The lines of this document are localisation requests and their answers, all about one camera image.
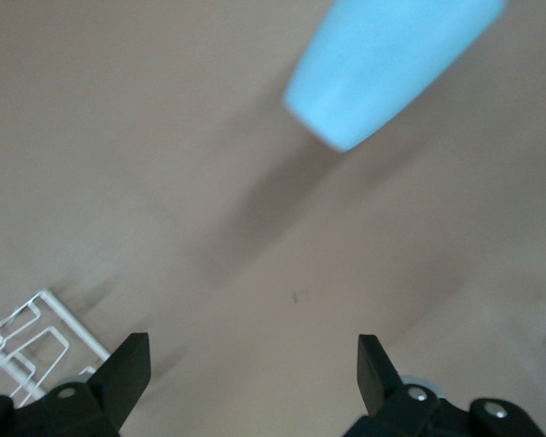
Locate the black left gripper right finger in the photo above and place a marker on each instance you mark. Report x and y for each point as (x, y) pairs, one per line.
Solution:
(377, 378)

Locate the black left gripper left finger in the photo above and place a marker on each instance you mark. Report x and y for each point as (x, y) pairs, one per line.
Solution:
(118, 387)

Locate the light blue cup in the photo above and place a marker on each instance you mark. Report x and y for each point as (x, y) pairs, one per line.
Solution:
(382, 68)

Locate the brown paper table cover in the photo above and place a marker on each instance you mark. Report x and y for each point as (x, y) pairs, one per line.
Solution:
(118, 136)

